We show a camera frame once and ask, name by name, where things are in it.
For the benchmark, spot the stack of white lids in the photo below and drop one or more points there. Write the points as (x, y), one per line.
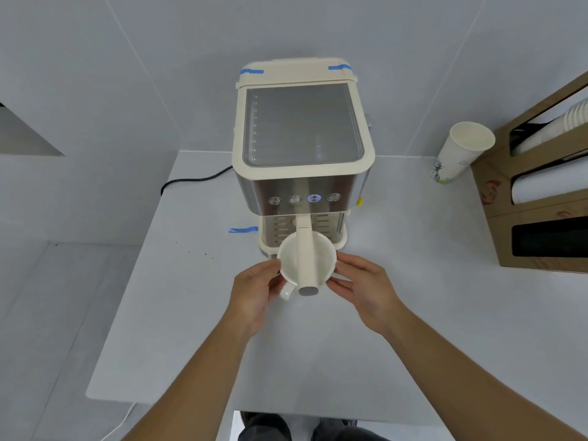
(546, 188)

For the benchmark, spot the person's left forearm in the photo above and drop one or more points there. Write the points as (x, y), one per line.
(197, 385)

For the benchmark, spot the person's right thumb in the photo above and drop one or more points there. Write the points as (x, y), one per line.
(341, 285)

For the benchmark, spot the person's right forearm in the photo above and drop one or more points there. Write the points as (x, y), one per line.
(468, 385)

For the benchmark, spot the stack of black lids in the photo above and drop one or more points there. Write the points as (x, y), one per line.
(549, 238)

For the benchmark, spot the person's right hand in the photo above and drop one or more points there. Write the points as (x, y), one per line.
(367, 293)

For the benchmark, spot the person's left thumb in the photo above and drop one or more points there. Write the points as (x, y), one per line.
(274, 288)

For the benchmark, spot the cream espresso machine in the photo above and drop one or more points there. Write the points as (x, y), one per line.
(301, 128)

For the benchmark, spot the white ceramic cup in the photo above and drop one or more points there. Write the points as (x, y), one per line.
(287, 261)

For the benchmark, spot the cardboard cup dispenser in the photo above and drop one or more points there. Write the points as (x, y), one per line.
(494, 225)

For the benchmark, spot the person's left hand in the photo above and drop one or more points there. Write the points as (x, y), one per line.
(248, 300)

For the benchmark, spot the person's dark trousers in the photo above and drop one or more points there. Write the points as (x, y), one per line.
(294, 429)

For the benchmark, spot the blue tape strip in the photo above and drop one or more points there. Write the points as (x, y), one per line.
(252, 71)
(242, 230)
(340, 67)

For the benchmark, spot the stack of white paper cups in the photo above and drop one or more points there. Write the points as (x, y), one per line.
(558, 126)

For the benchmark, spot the printed white paper cup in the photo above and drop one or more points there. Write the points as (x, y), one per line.
(454, 160)

